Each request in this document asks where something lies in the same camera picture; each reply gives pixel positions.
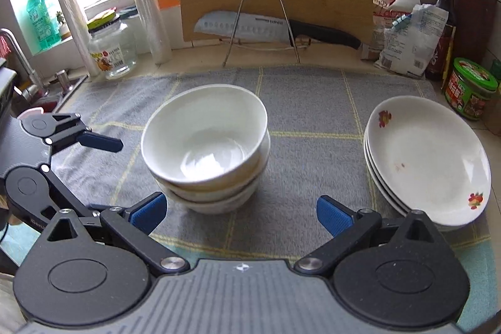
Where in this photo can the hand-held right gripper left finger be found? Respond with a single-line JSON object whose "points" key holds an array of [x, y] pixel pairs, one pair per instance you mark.
{"points": [[150, 212]]}

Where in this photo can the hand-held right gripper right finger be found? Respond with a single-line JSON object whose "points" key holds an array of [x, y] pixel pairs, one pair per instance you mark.
{"points": [[334, 216]]}

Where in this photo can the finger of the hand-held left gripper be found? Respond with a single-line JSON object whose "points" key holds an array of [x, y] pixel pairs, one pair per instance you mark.
{"points": [[66, 193], [100, 141]]}

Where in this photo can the white ceramic bowl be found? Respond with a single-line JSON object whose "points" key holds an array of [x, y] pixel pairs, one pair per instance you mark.
{"points": [[219, 190], [203, 134], [219, 205]]}

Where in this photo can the white bowl pink rim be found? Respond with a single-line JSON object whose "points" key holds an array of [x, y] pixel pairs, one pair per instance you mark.
{"points": [[29, 111]]}

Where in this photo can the grey checked dish mat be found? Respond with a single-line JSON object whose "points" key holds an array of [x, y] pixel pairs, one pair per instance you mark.
{"points": [[313, 162]]}

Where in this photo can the metal sink knob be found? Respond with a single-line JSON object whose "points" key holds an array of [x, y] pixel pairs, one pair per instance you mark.
{"points": [[62, 79]]}

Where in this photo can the clear glass jar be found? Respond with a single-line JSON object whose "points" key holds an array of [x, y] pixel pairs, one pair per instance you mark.
{"points": [[113, 56]]}

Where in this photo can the metal sink faucet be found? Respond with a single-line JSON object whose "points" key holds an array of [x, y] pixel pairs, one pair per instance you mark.
{"points": [[19, 56]]}

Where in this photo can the small plastic wrap roll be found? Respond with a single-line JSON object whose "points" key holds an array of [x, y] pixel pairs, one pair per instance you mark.
{"points": [[76, 32]]}

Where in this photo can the small potted figurine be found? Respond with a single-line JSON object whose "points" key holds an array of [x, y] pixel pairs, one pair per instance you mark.
{"points": [[63, 27]]}

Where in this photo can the teal lid jar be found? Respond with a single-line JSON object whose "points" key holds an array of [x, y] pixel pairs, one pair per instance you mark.
{"points": [[129, 11]]}

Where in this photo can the green dish soap bottle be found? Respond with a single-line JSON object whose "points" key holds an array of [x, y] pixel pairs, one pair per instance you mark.
{"points": [[41, 21]]}

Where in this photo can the large plastic wrap roll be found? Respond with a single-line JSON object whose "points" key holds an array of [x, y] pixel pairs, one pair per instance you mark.
{"points": [[146, 5]]}

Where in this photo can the green lid sauce jar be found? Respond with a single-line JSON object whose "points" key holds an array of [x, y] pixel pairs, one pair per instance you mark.
{"points": [[469, 95]]}

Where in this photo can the white plastic seasoning packet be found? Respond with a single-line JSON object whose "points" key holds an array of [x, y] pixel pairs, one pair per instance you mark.
{"points": [[411, 48]]}

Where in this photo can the orange white food bag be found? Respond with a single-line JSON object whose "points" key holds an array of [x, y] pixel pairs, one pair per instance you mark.
{"points": [[381, 28]]}

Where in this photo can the green binder clip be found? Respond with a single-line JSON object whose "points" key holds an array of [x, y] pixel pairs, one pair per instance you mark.
{"points": [[402, 23]]}

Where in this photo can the green cap bottle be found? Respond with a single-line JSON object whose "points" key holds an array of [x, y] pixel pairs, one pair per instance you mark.
{"points": [[496, 71]]}

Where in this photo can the dark soy sauce bottle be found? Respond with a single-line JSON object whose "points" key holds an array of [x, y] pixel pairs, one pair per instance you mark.
{"points": [[444, 5]]}

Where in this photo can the dark brown knife block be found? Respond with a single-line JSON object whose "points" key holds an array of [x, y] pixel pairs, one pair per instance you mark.
{"points": [[473, 21]]}

